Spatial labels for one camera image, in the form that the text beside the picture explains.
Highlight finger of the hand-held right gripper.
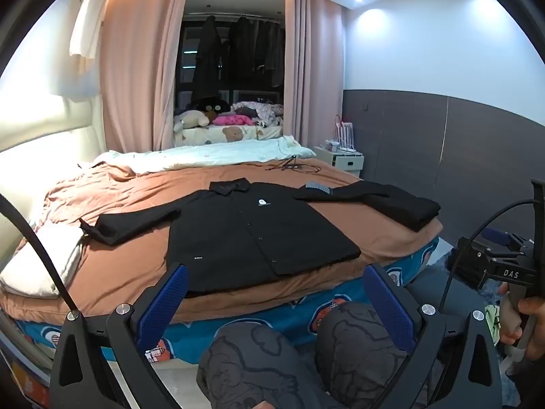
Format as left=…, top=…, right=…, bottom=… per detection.
left=456, top=227, right=512, bottom=285

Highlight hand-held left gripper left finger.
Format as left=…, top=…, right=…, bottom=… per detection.
left=51, top=263, right=190, bottom=409

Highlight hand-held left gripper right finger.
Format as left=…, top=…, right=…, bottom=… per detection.
left=363, top=263, right=504, bottom=409

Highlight black clothes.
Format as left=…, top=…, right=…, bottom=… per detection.
left=293, top=180, right=442, bottom=233

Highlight black button jacket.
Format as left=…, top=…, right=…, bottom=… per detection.
left=79, top=178, right=362, bottom=294

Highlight dark hanging clothes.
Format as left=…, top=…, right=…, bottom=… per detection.
left=228, top=15, right=284, bottom=88

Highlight person's right hand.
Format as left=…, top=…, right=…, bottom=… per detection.
left=497, top=282, right=545, bottom=362

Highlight blue fluffy rug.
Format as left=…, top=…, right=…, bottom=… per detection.
left=434, top=241, right=461, bottom=277

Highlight dark grey stool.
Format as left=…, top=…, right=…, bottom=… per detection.
left=402, top=264, right=488, bottom=320

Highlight light green cloth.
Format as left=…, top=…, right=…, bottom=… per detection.
left=485, top=304, right=502, bottom=345

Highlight brown blanket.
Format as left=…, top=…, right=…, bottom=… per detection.
left=0, top=157, right=446, bottom=322

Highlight person's patterned grey pants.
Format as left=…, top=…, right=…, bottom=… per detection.
left=197, top=302, right=420, bottom=409

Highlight blue printed bed sheet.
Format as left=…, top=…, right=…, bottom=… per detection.
left=9, top=236, right=441, bottom=365

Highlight white pillow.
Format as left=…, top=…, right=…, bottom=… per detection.
left=0, top=222, right=86, bottom=299

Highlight white bedside cabinet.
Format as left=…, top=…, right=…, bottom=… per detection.
left=314, top=145, right=365, bottom=180

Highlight orange box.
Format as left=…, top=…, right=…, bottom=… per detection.
left=6, top=349, right=52, bottom=403

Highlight pale green quilt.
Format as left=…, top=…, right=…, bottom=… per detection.
left=93, top=134, right=318, bottom=174

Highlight striped tote bag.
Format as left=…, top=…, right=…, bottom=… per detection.
left=334, top=115, right=355, bottom=152

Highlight beige plush toy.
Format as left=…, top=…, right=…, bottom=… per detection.
left=173, top=110, right=210, bottom=134

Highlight bear print cushion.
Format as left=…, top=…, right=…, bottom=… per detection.
left=173, top=123, right=284, bottom=146

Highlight pink cloth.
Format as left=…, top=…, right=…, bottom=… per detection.
left=213, top=113, right=256, bottom=126

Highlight cream padded headboard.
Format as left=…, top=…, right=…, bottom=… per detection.
left=0, top=94, right=107, bottom=239

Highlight black plush toy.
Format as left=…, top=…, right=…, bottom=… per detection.
left=189, top=97, right=229, bottom=122

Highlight pink curtain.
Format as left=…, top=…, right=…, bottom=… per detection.
left=283, top=0, right=347, bottom=158
left=100, top=0, right=190, bottom=154

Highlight dark hanging coat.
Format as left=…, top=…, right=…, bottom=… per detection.
left=193, top=15, right=224, bottom=101

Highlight white hanging cloth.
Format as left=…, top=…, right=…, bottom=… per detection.
left=69, top=0, right=111, bottom=73

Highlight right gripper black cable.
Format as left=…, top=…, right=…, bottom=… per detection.
left=438, top=198, right=538, bottom=312

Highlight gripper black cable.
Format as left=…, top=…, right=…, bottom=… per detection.
left=0, top=194, right=81, bottom=314
left=438, top=198, right=538, bottom=312

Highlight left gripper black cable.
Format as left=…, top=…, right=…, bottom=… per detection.
left=0, top=194, right=81, bottom=314

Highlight black cables bundle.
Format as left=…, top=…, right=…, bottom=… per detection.
left=264, top=154, right=322, bottom=172

